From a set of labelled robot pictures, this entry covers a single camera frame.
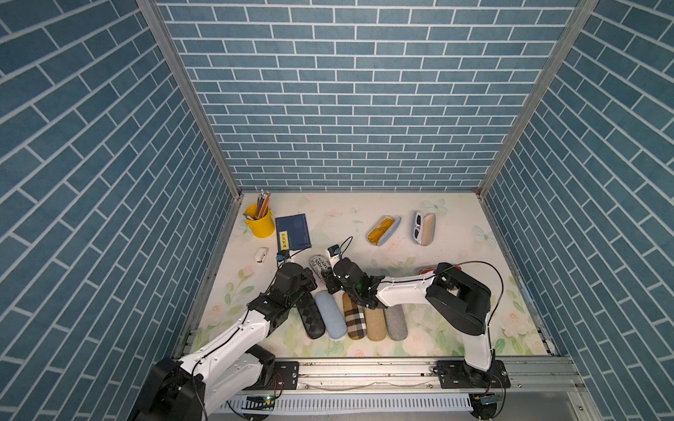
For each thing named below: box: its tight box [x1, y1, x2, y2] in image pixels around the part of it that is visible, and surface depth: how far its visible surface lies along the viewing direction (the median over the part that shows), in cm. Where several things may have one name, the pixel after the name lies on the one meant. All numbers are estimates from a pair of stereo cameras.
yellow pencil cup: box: [243, 202, 275, 239], surface depth 104 cm
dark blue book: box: [274, 213, 312, 252], surface depth 108 cm
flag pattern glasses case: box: [308, 254, 331, 283], surface depth 95 cm
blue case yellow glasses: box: [365, 214, 402, 247], surface depth 104 cm
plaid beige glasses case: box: [342, 292, 368, 341], surface depth 82 cm
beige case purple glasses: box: [365, 306, 388, 342], surface depth 82 cm
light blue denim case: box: [315, 289, 349, 340], surface depth 84 cm
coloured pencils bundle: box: [256, 188, 272, 219], surface depth 101 cm
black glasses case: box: [296, 291, 327, 340], surface depth 84 cm
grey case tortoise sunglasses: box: [384, 304, 409, 342], surface depth 82 cm
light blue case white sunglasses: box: [410, 210, 437, 247], surface depth 107 cm
